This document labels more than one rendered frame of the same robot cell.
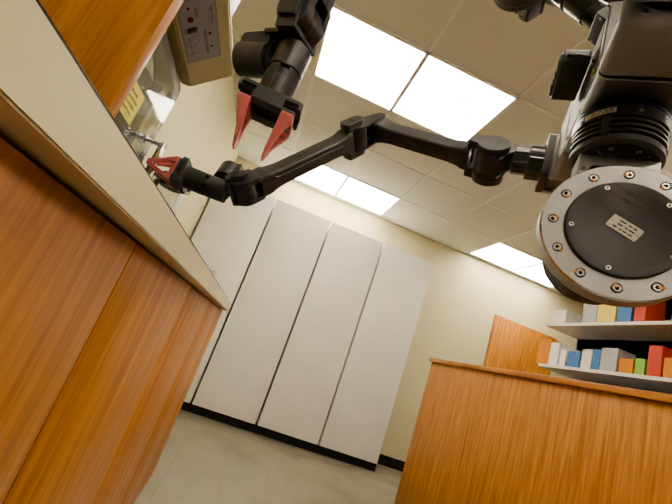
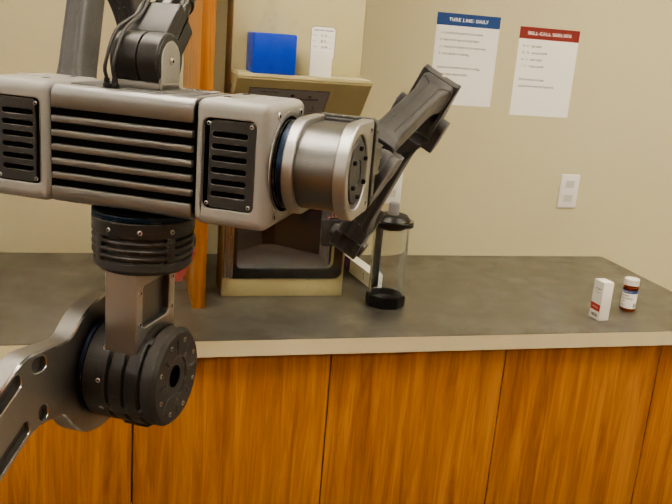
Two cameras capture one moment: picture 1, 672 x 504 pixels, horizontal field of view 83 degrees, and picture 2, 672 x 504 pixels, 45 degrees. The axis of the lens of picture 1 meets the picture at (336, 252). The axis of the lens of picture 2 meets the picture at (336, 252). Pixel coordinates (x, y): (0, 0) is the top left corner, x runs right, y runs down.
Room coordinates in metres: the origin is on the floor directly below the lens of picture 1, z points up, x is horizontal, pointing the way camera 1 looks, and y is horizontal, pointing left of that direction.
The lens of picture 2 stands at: (0.65, -1.47, 1.61)
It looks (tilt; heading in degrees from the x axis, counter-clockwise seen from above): 15 degrees down; 82
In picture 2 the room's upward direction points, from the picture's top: 5 degrees clockwise
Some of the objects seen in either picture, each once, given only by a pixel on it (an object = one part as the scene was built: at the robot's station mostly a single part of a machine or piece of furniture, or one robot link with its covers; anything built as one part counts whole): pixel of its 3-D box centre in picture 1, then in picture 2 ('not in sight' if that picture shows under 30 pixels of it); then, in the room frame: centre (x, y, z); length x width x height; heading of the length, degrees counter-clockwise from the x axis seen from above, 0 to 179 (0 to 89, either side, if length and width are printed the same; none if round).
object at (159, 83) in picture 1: (129, 118); (288, 203); (0.79, 0.54, 1.19); 0.30 x 0.01 x 0.40; 8
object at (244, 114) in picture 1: (253, 126); not in sight; (0.54, 0.19, 1.14); 0.07 x 0.07 x 0.09; 8
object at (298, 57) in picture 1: (286, 62); not in sight; (0.54, 0.18, 1.27); 0.07 x 0.06 x 0.07; 68
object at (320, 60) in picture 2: not in sight; (321, 63); (0.84, 0.49, 1.54); 0.05 x 0.05 x 0.06; 83
